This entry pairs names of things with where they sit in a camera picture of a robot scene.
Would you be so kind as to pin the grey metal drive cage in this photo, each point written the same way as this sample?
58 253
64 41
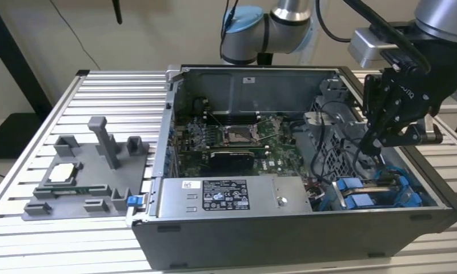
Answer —
334 125

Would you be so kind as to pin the hard disk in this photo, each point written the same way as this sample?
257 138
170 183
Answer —
350 183

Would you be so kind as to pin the grey parts rack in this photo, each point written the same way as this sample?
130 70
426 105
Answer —
98 177

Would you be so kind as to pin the CPU socket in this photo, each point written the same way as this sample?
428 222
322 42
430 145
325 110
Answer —
237 135

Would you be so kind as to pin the black PC case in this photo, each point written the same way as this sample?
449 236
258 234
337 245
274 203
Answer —
250 242

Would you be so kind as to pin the silver power supply unit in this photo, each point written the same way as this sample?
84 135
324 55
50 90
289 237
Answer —
289 185

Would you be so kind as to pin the green motherboard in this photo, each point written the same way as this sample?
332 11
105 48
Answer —
281 148

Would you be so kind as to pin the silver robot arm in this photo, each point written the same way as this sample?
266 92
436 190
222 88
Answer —
246 40

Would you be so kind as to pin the blue disk carrier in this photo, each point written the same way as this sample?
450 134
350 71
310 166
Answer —
360 200

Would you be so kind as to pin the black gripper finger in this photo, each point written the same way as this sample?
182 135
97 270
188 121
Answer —
396 131
373 108

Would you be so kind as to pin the green RAM stick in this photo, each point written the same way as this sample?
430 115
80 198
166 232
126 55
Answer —
85 190

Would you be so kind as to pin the black graphics card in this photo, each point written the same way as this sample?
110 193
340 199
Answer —
232 164

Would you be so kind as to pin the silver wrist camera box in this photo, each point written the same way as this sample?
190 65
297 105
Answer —
369 45

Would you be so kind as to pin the blue case latch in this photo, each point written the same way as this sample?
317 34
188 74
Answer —
133 201

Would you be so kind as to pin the silver CPU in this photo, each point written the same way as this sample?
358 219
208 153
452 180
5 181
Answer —
62 172

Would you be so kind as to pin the metal locking lever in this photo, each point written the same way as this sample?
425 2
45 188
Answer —
216 120

